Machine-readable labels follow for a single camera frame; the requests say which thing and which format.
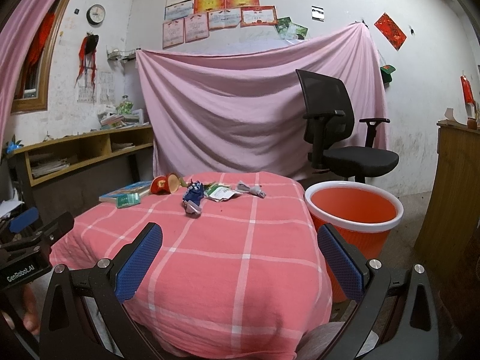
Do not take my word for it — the wall certificates cluster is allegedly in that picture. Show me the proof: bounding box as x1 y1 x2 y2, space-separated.
161 0 297 51

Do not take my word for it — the wooden wall shelf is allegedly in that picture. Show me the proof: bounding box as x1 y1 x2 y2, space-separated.
7 124 154 207

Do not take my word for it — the stack of books on shelf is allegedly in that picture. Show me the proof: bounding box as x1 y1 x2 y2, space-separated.
97 109 145 129

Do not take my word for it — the red hanging decoration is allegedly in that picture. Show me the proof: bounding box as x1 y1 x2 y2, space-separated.
460 75 476 107

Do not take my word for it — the wooden framed window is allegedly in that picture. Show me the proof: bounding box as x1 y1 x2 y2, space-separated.
10 0 70 114

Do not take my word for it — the colourful children's book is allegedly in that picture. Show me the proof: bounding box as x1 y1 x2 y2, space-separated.
98 181 151 203

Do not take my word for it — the white green paper packet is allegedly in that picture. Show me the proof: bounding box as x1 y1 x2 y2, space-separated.
204 183 241 203

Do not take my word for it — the red diamond wall poster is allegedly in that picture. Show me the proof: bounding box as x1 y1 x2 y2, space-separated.
374 13 407 50

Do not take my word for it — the orange white-rimmed trash bin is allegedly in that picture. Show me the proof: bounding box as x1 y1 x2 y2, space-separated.
304 179 405 303

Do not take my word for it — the round wall clock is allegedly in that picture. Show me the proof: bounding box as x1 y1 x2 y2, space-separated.
86 4 106 26

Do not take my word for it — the grey wrapper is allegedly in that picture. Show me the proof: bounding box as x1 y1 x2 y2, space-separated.
235 181 266 198

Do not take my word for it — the pink checked tablecloth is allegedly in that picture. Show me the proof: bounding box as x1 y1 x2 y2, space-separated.
50 172 332 359

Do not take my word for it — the black mesh office chair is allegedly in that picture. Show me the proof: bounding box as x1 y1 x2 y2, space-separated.
295 69 400 183

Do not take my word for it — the red paper cup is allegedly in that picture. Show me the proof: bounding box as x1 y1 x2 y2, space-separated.
150 173 181 194

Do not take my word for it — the pink hanging sheet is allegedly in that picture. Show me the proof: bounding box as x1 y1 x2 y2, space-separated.
137 23 386 177

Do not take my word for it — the person's left hand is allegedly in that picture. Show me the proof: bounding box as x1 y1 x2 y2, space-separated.
23 284 41 335

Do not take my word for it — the red black hanging ornament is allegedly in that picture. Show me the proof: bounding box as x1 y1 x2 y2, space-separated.
76 33 99 88

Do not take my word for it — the green small box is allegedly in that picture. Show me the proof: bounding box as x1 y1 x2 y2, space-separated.
115 193 141 209

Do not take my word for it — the blue wrapper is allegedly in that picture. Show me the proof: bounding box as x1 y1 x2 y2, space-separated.
182 181 204 217

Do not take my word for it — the green glass bottle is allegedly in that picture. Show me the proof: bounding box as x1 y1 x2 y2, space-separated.
116 95 134 115

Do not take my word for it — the green hanging cap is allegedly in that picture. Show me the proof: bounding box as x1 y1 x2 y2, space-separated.
380 64 396 84

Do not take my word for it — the wooden cabinet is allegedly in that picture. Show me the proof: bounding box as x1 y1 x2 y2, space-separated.
415 120 480 275

